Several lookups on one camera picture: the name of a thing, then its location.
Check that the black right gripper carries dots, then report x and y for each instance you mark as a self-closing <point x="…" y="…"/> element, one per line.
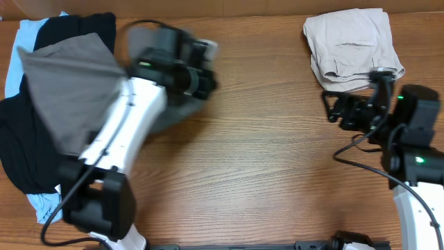
<point x="353" y="103"/>

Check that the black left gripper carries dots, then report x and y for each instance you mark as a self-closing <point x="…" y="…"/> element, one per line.
<point x="202" y="74"/>

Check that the grey shorts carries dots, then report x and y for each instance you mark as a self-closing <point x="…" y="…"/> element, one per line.
<point x="74" y="84"/>

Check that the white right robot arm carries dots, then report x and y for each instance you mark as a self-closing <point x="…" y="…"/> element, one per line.
<point x="413" y="167"/>

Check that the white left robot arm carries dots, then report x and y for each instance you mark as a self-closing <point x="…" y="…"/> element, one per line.
<point x="96" y="193"/>

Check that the folded beige shorts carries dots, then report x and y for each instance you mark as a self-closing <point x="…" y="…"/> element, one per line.
<point x="345" y="45"/>

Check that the black shirt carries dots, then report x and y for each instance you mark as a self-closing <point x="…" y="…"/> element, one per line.
<point x="28" y="155"/>

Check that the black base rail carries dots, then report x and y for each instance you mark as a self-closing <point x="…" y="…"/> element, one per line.
<point x="339" y="241"/>

